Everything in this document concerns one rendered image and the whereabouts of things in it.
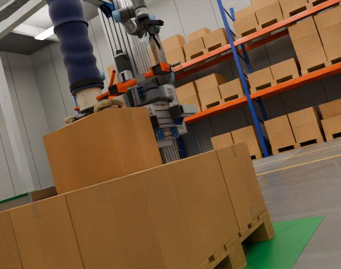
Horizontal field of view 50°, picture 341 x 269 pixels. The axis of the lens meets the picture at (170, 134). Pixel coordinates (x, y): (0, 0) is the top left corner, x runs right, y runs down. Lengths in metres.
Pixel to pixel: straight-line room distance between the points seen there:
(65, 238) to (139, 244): 0.38
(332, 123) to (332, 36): 1.97
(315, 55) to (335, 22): 0.81
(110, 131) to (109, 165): 0.20
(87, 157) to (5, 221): 0.64
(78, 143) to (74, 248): 0.90
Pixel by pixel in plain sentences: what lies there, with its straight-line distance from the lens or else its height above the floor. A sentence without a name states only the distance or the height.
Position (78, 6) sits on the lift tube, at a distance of 2.62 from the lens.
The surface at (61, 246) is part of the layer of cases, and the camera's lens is 1.61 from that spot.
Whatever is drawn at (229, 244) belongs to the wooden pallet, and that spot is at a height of 0.13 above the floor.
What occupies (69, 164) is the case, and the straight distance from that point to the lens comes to 2.38.
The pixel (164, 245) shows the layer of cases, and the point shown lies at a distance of 1.28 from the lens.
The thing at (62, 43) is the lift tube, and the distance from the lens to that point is 2.54.
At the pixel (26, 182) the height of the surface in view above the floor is 0.85.
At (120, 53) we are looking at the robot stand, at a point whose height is 1.53.
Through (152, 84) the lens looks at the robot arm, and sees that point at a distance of 2.84.
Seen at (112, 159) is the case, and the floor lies 0.65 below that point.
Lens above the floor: 0.55
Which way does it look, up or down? 4 degrees up
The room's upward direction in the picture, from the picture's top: 16 degrees counter-clockwise
